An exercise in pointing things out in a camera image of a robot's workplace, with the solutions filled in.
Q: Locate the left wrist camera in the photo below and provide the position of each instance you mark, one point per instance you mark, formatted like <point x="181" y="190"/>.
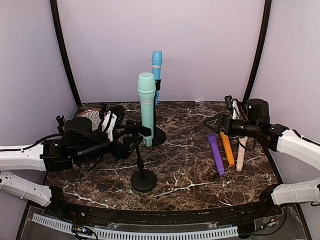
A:
<point x="112" y="119"/>

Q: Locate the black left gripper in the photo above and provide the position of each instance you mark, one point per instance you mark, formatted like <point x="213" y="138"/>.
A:
<point x="125" y="150"/>

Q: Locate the blue microphone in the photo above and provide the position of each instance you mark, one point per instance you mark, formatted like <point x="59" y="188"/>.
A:
<point x="157" y="60"/>

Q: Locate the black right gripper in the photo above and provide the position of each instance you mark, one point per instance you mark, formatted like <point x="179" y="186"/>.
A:
<point x="222" y="119"/>

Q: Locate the beige microphone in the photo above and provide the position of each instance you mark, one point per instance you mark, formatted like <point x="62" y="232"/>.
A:
<point x="241" y="153"/>

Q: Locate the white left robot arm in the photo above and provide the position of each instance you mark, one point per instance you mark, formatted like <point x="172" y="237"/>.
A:
<point x="75" y="144"/>

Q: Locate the white slotted cable duct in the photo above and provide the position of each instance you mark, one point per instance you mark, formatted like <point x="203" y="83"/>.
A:
<point x="98" y="233"/>

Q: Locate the black stand of blue microphone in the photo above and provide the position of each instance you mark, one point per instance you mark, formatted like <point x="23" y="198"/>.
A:
<point x="159" y="136"/>

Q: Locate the black frame post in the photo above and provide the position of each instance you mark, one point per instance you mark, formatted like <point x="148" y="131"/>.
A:
<point x="63" y="51"/>
<point x="259" y="50"/>

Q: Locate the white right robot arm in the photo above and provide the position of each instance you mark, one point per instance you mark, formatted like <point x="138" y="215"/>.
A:
<point x="255" y="123"/>

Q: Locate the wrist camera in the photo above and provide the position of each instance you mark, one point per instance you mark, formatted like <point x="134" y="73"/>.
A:
<point x="112" y="119"/>
<point x="234" y="106"/>

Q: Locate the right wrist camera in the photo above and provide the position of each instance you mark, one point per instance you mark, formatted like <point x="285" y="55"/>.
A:
<point x="234" y="106"/>

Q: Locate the right black frame post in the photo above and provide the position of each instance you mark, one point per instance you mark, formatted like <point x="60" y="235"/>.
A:
<point x="259" y="50"/>

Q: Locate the orange microphone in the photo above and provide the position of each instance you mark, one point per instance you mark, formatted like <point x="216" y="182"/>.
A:
<point x="227" y="149"/>

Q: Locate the black stand of orange microphone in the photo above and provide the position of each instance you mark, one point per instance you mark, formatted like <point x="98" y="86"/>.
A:
<point x="61" y="123"/>

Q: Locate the black stand of beige microphone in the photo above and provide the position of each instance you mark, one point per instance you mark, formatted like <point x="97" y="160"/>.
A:
<point x="103" y="110"/>

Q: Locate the left black frame post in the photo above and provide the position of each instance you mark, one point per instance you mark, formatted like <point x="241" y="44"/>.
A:
<point x="63" y="51"/>

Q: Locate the flower pattern ceramic plate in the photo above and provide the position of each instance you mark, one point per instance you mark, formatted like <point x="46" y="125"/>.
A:
<point x="92" y="114"/>

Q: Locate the black front rail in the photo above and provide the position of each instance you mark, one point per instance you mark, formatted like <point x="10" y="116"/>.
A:
<point x="239" y="214"/>

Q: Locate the purple microphone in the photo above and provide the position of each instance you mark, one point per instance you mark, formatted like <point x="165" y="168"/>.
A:
<point x="213" y="142"/>

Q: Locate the black stand of mint microphone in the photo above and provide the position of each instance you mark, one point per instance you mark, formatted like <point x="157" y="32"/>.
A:
<point x="143" y="180"/>

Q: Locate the mint green microphone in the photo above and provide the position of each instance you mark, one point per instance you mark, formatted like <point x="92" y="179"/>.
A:
<point x="146" y="88"/>

